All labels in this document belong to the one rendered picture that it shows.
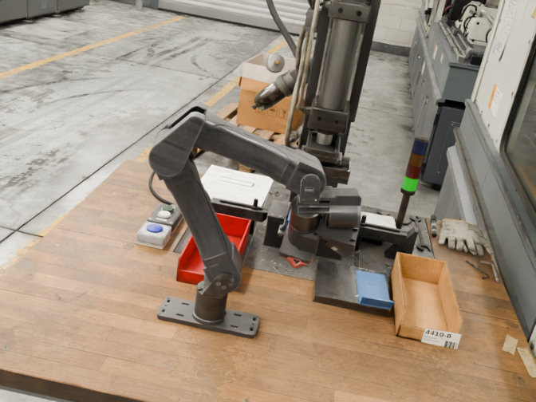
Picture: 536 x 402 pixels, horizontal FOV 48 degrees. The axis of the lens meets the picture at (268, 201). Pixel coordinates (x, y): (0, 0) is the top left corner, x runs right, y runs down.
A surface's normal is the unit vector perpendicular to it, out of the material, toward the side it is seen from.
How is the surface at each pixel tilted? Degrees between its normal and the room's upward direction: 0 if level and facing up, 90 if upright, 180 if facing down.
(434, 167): 90
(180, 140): 90
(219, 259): 88
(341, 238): 30
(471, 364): 0
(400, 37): 90
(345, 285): 0
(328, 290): 0
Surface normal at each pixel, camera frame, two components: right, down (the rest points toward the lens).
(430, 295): 0.15, -0.90
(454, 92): -0.20, 0.38
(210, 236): 0.06, 0.33
